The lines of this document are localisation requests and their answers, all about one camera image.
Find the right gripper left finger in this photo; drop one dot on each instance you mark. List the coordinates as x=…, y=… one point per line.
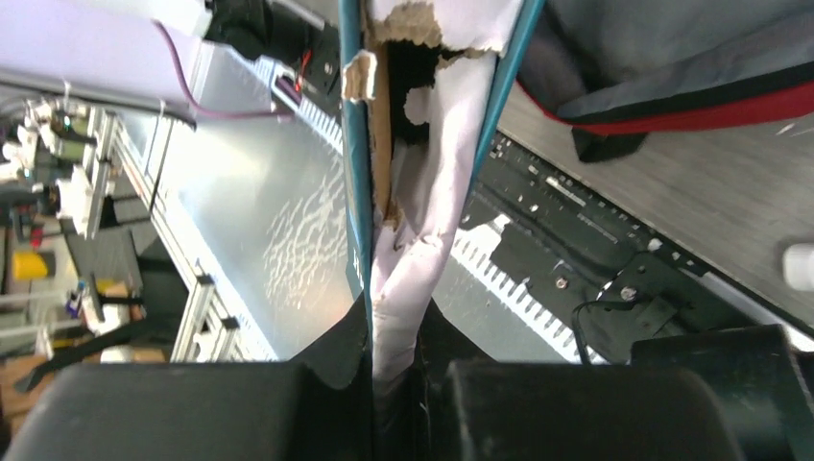
x=315, y=406

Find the silver white clothes rack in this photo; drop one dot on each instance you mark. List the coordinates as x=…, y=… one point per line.
x=797, y=266

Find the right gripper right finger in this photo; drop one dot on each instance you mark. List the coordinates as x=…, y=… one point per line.
x=477, y=408

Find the teal Humor book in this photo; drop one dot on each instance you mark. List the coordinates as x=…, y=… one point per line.
x=423, y=85

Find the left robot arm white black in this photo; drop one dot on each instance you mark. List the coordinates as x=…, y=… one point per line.
x=254, y=28

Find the red backpack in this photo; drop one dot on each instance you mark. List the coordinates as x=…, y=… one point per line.
x=615, y=71

